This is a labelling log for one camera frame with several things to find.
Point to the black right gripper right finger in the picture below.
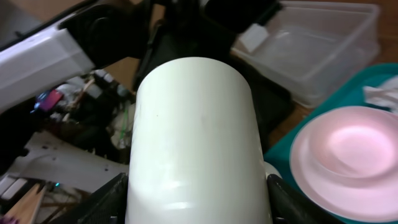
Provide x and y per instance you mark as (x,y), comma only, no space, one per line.
(288,206)

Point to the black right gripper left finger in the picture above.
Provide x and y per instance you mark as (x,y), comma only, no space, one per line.
(107,205)

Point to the pink plate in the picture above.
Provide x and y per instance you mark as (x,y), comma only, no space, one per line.
(345,161)

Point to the white cup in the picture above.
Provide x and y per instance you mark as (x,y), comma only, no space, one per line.
(196,153)

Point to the white napkin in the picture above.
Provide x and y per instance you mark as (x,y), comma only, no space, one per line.
(384,95)

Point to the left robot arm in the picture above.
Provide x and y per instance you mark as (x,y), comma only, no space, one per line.
(95,34)

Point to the teal plastic tray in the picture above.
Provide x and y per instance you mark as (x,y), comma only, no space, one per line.
(351,94)

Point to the clear plastic bin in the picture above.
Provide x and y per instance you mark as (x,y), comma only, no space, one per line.
(313,48)

